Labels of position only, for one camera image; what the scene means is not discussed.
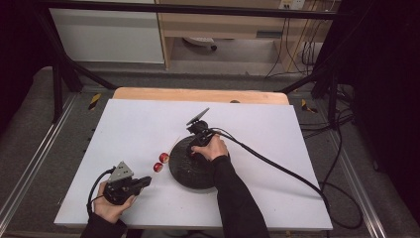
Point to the white power strip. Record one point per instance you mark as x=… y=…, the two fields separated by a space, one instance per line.
x=199 y=41

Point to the white wall socket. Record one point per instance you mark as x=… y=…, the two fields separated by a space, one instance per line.
x=292 y=4

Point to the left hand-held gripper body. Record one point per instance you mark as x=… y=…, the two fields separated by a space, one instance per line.
x=120 y=185

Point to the person's left hand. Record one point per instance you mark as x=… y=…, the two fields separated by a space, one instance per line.
x=110 y=211

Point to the white cabinet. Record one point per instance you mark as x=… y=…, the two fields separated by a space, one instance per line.
x=105 y=36

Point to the round black plate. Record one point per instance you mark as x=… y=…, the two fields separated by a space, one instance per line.
x=188 y=172

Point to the red hawthorn fruit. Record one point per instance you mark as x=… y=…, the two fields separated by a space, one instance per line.
x=164 y=157
x=158 y=167

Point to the light wooden desk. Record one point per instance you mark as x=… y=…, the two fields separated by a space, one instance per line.
x=231 y=26

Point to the wooden table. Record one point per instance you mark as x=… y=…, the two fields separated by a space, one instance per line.
x=198 y=95

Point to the white board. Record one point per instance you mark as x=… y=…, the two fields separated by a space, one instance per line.
x=132 y=132

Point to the aluminium floor rail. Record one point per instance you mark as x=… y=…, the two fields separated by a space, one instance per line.
x=36 y=155
x=356 y=178

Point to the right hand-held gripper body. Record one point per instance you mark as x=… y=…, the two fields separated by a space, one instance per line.
x=199 y=127

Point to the person's right hand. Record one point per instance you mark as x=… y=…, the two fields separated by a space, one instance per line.
x=214 y=148

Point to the yellow black floor tape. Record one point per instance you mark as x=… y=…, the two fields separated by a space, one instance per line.
x=94 y=101
x=307 y=106

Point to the black metal frame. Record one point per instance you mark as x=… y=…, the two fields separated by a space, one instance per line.
x=165 y=8

